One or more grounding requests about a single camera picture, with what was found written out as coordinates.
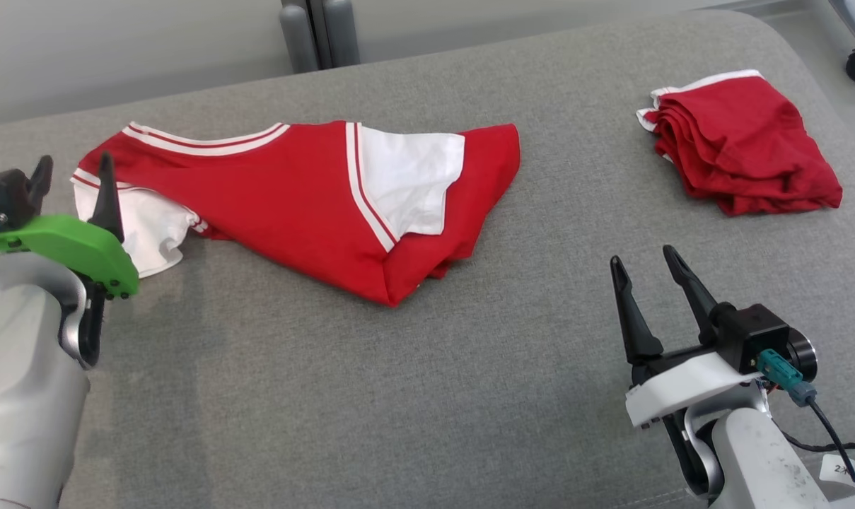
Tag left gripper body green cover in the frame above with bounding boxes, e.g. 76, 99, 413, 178
0, 214, 140, 299

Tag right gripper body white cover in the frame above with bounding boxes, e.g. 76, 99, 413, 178
624, 345, 755, 430

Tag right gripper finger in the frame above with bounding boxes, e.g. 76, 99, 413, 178
662, 245, 719, 348
609, 255, 665, 367

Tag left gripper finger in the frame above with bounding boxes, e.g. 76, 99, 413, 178
87, 151, 126, 245
28, 155, 54, 213

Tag red white basketball jersey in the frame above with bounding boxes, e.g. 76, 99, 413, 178
70, 120, 522, 308

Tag red shorts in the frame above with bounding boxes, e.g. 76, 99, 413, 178
636, 69, 844, 217

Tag grey fabric sofa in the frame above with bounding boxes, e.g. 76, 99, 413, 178
0, 8, 855, 509

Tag white paper cable label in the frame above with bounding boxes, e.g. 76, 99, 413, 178
819, 454, 855, 489

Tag grey cylindrical post foot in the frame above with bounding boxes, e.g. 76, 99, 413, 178
279, 4, 321, 74
322, 0, 361, 69

